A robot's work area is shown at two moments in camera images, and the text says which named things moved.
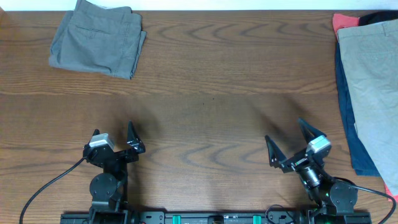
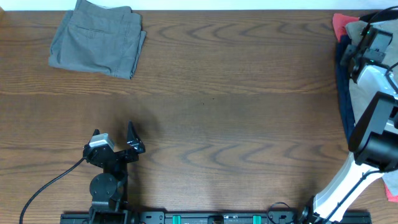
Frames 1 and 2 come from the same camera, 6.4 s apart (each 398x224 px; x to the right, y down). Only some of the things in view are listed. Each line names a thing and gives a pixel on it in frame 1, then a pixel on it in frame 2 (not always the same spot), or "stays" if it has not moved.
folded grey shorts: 108,40 stays
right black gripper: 299,161 to 346,59
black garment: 377,17 stays
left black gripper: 134,142 stays
